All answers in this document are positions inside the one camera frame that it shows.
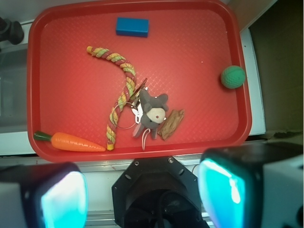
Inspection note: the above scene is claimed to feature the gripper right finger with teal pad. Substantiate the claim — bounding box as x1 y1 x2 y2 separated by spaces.
198 142 304 228

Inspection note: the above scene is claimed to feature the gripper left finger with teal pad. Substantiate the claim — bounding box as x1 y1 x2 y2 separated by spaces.
0 162 88 228

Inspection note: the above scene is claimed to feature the blue rectangular block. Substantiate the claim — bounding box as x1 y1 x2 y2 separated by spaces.
115 17 149 38

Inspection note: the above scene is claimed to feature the orange plastic carrot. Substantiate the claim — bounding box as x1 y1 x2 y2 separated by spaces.
33 131 106 152

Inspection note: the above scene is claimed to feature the grey toy sink basin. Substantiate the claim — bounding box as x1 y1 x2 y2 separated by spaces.
240 28 266 136

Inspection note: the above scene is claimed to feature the brown wood bark piece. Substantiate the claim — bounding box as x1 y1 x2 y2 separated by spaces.
158 109 185 141

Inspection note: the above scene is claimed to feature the green textured ball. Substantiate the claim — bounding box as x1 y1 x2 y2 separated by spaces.
220 66 246 89

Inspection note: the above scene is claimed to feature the red plastic tray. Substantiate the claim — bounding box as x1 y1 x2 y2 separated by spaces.
27 0 252 162

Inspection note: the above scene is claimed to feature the grey plush mouse toy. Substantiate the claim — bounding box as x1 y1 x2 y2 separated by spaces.
133 89 169 150

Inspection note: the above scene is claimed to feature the grey toy faucet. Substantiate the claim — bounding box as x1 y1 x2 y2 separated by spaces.
0 18 24 45

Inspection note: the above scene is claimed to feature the multicolour twisted rope toy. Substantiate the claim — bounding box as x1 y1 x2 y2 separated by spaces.
86 46 136 151

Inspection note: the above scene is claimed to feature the metal key ring with keys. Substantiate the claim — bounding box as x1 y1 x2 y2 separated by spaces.
111 77 149 130

